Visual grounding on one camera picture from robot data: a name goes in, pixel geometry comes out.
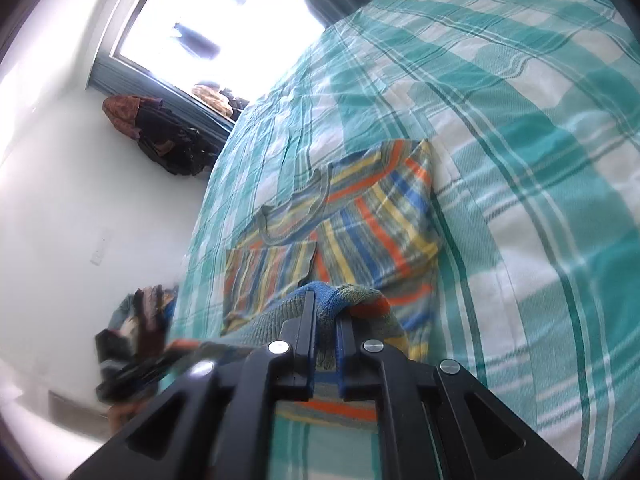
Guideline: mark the white wall switch plate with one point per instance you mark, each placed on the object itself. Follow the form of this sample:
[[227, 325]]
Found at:
[[103, 243]]

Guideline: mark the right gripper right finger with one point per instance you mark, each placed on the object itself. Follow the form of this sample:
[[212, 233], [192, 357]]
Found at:
[[438, 422]]

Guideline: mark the dark clothes hanging on wall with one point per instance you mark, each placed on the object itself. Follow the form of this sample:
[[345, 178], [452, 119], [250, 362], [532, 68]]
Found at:
[[161, 135]]

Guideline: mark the striped knit sweater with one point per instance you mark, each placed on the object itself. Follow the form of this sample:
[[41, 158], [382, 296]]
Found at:
[[359, 232]]

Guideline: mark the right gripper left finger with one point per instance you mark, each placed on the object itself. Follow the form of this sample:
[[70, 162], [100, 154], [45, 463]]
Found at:
[[215, 417]]

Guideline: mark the teal plaid bed cover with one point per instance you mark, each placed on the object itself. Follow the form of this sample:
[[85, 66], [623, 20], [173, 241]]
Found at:
[[532, 108]]

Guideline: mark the clothes pile beside bed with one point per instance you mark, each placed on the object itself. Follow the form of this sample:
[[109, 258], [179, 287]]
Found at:
[[143, 319]]

